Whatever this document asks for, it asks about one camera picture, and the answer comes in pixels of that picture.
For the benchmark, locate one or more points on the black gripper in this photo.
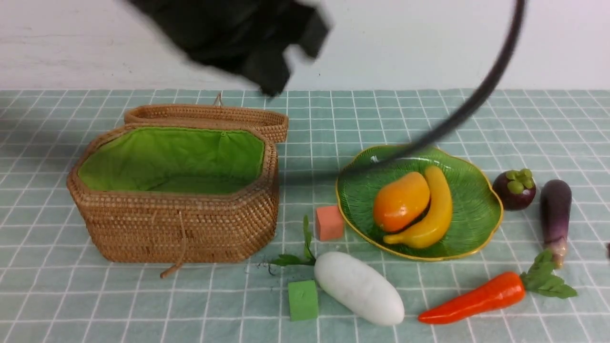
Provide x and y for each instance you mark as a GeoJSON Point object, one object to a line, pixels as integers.
{"type": "Point", "coordinates": [245, 38]}

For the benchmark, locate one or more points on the orange yellow toy mango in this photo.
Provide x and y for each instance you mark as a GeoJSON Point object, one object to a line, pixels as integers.
{"type": "Point", "coordinates": [398, 203]}

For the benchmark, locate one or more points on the yellow toy banana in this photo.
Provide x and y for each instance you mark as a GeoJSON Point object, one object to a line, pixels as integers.
{"type": "Point", "coordinates": [436, 222]}

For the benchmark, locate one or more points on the white toy radish green leaves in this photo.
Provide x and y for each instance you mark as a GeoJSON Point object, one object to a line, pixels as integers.
{"type": "Point", "coordinates": [351, 282]}

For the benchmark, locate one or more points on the dark purple toy mangosteen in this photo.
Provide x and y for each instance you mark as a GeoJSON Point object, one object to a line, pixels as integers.
{"type": "Point", "coordinates": [515, 188]}

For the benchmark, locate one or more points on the purple toy eggplant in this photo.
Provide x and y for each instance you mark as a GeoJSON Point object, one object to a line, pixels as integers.
{"type": "Point", "coordinates": [555, 208]}

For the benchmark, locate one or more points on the orange toy carrot green leaves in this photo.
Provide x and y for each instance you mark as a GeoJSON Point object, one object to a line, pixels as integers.
{"type": "Point", "coordinates": [502, 291]}

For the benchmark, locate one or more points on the woven wicker basket lid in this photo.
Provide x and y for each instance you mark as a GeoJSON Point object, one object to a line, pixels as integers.
{"type": "Point", "coordinates": [271, 124]}

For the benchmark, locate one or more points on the woven wicker basket green lining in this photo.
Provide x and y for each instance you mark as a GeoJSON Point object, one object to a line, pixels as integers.
{"type": "Point", "coordinates": [182, 193]}

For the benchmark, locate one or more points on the orange foam cube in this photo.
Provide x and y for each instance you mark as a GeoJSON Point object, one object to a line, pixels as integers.
{"type": "Point", "coordinates": [329, 223]}

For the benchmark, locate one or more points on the green foam cube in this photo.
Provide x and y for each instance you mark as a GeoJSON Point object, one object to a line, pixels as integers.
{"type": "Point", "coordinates": [303, 300]}

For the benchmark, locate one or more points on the green leaf-shaped glass plate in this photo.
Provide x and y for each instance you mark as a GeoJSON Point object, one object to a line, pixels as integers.
{"type": "Point", "coordinates": [477, 210]}

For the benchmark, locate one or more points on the teal checkered tablecloth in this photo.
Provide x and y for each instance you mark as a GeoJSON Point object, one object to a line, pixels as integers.
{"type": "Point", "coordinates": [56, 288]}

